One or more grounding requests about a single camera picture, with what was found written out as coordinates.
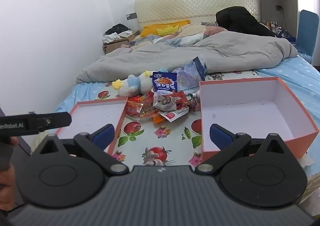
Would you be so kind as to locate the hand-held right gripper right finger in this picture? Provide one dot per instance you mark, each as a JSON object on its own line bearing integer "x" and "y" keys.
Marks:
{"x": 220, "y": 137}

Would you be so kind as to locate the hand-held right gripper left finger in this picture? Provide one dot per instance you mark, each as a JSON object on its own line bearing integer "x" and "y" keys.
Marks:
{"x": 103, "y": 137}

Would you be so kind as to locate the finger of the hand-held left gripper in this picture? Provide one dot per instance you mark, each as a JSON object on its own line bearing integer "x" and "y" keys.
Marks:
{"x": 55, "y": 119}

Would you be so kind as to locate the shallow orange box lid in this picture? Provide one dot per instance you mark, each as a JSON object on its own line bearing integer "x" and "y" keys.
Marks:
{"x": 95, "y": 113}

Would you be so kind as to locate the deep orange cardboard box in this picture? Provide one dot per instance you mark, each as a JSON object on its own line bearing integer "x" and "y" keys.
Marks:
{"x": 250, "y": 116}

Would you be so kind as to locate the red packet white characters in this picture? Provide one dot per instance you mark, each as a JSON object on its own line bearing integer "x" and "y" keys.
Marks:
{"x": 181, "y": 98}

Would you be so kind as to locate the grey snack packet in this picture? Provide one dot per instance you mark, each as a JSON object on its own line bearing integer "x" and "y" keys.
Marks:
{"x": 163, "y": 102}

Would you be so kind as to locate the blue snack packet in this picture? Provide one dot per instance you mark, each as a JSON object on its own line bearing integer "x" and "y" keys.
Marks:
{"x": 163, "y": 83}

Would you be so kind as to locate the person's left hand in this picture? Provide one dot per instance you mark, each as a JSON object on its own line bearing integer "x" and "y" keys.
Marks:
{"x": 7, "y": 186}

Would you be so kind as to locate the red packet with white print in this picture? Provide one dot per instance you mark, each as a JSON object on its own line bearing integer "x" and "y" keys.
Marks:
{"x": 133, "y": 111}

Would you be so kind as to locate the white tube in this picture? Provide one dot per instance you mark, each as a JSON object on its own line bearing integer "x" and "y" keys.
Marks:
{"x": 195, "y": 94}

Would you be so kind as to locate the white packet with red label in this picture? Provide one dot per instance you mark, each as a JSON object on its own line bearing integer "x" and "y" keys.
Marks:
{"x": 173, "y": 116}

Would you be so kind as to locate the printed bed sheet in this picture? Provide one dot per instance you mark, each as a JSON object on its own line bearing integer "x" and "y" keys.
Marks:
{"x": 160, "y": 141}

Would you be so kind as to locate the orange snack packet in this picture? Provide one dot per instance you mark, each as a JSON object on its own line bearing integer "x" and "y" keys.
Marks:
{"x": 157, "y": 119}

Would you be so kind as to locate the white and blue plush toy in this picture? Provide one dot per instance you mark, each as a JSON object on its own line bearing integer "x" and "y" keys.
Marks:
{"x": 135, "y": 86}

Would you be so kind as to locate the clear blue plastic bag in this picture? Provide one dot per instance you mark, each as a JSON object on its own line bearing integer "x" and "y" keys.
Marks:
{"x": 190, "y": 73}

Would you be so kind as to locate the grey duvet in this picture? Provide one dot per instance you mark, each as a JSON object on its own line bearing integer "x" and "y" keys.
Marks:
{"x": 200, "y": 51}

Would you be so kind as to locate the brown cardboard box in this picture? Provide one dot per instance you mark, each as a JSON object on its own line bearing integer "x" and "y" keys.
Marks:
{"x": 115, "y": 46}

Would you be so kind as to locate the pile of clothes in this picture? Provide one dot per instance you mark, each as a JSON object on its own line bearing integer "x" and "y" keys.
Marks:
{"x": 117, "y": 31}

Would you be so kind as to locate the black jacket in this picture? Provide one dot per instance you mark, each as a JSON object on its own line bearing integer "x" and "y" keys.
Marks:
{"x": 240, "y": 21}

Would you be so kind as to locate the yellow pillow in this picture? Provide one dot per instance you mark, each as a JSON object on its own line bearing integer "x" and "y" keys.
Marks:
{"x": 160, "y": 29}

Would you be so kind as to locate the row of small bottles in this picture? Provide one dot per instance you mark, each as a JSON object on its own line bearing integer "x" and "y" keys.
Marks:
{"x": 273, "y": 25}

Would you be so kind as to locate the blue chair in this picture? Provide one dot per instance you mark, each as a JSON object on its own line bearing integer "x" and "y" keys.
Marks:
{"x": 307, "y": 33}

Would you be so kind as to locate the cream padded headboard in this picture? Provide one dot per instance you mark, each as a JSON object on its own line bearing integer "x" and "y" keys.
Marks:
{"x": 187, "y": 3}

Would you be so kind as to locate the wall socket with plug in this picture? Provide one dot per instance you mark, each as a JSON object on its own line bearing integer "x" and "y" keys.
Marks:
{"x": 278, "y": 7}

